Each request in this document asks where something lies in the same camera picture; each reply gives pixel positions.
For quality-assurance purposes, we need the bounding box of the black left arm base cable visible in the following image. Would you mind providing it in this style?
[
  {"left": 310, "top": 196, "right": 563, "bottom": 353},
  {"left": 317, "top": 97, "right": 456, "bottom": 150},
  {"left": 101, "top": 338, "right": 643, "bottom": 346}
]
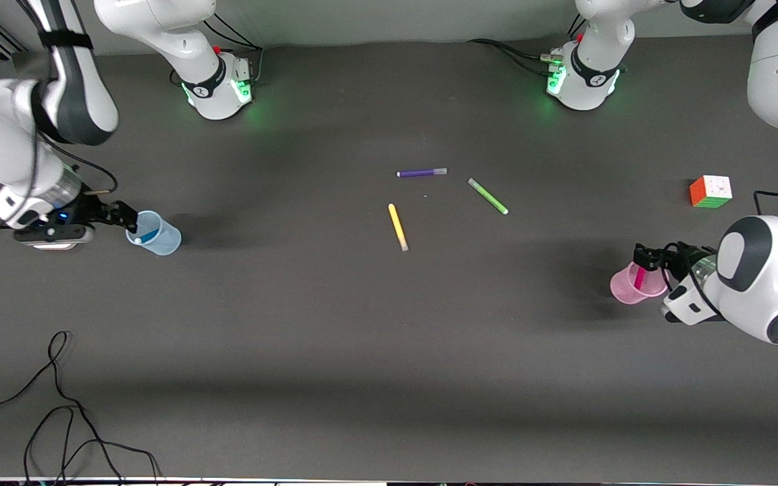
[
  {"left": 467, "top": 38, "right": 555, "bottom": 61},
  {"left": 497, "top": 46, "right": 552, "bottom": 75}
]

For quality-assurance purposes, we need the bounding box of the colourful puzzle cube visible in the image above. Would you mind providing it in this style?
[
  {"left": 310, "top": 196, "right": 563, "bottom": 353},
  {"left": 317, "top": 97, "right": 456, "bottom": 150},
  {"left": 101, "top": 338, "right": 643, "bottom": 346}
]
[{"left": 689, "top": 175, "right": 733, "bottom": 209}]

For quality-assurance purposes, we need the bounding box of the black right arm wrist cable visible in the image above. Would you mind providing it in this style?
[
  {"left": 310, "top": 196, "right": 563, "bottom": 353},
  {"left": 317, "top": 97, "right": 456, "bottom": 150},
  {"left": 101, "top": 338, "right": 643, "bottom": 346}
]
[{"left": 41, "top": 132, "right": 120, "bottom": 198}]

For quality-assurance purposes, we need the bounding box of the black right arm base cable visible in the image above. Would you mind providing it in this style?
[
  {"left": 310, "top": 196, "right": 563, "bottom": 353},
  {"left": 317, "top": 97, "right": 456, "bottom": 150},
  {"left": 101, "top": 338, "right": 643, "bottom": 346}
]
[{"left": 204, "top": 13, "right": 265, "bottom": 86}]

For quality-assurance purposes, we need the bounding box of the green marker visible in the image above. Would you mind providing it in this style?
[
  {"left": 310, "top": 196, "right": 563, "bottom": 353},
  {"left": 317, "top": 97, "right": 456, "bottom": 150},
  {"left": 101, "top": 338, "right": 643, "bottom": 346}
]
[{"left": 467, "top": 178, "right": 510, "bottom": 216}]

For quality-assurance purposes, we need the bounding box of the translucent blue cup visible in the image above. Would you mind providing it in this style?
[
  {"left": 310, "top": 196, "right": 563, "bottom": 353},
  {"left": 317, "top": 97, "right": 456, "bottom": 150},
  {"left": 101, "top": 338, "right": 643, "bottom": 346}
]
[{"left": 126, "top": 210, "right": 182, "bottom": 257}]

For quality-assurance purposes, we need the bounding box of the dark grey table cloth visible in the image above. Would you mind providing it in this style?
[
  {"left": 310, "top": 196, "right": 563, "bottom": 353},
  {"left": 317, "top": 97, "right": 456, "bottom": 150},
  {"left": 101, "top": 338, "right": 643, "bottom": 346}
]
[{"left": 0, "top": 30, "right": 778, "bottom": 484}]

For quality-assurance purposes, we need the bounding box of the translucent pink cup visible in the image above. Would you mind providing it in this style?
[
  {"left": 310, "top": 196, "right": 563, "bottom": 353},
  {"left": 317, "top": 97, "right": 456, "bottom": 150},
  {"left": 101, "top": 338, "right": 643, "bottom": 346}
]
[{"left": 610, "top": 260, "right": 671, "bottom": 306}]

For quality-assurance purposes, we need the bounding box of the yellow marker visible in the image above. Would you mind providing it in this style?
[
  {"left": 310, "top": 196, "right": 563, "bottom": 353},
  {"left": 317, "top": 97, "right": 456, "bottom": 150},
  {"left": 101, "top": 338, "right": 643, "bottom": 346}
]
[{"left": 388, "top": 202, "right": 409, "bottom": 252}]

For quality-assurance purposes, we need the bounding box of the black arm base cable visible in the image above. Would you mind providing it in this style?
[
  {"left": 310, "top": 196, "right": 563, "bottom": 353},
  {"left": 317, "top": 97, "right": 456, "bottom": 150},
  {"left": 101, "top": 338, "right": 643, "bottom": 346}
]
[
  {"left": 204, "top": 13, "right": 265, "bottom": 86},
  {"left": 467, "top": 38, "right": 555, "bottom": 61},
  {"left": 497, "top": 46, "right": 552, "bottom": 75}
]

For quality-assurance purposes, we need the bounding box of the loose thin black cable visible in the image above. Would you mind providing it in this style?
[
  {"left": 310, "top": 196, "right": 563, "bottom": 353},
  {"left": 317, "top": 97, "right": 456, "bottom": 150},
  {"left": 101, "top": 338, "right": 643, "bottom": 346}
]
[{"left": 0, "top": 330, "right": 161, "bottom": 486}]

